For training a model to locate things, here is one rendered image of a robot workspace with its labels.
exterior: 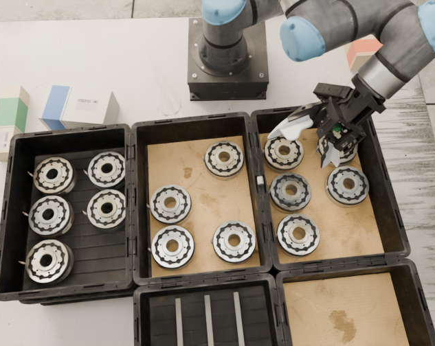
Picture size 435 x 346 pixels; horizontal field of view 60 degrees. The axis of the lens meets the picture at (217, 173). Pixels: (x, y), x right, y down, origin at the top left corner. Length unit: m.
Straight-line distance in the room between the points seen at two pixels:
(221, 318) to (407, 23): 0.69
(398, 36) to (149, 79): 0.85
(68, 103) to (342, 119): 0.83
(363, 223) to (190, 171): 0.46
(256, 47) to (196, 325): 0.83
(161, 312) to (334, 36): 0.68
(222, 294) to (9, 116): 0.85
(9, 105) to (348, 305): 1.12
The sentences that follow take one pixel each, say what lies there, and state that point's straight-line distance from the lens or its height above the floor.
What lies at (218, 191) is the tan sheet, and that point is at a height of 0.83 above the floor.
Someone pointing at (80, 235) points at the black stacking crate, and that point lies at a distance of 1.02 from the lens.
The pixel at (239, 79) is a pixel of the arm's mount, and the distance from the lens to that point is 1.19.
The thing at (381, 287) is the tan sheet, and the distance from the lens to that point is 1.00.
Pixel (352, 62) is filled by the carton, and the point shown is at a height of 0.73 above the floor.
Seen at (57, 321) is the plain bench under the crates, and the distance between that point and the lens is 1.15.
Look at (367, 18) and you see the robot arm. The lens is 0.72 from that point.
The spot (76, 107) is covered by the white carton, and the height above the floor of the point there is 0.79.
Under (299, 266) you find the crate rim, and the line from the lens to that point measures 0.85.
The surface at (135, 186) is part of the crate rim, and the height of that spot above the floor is 0.93.
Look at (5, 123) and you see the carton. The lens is 1.33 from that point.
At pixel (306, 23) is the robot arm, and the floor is 1.28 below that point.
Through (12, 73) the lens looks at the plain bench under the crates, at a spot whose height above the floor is 0.70.
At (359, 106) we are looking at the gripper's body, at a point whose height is 1.19.
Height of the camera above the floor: 1.76
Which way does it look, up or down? 67 degrees down
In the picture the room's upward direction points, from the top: 4 degrees counter-clockwise
